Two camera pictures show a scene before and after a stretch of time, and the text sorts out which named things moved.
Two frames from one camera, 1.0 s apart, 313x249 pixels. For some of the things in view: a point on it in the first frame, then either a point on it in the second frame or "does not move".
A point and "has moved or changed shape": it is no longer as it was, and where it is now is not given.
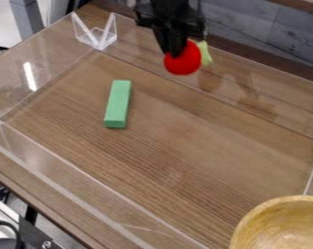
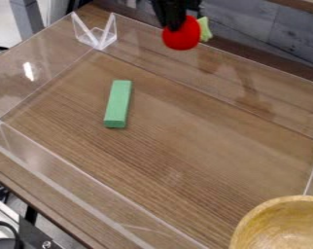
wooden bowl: x=284 y=223 does not move
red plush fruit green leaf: x=189 y=60 has moved or changed shape
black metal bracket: x=31 y=238 does not move
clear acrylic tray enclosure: x=150 y=158 does not move
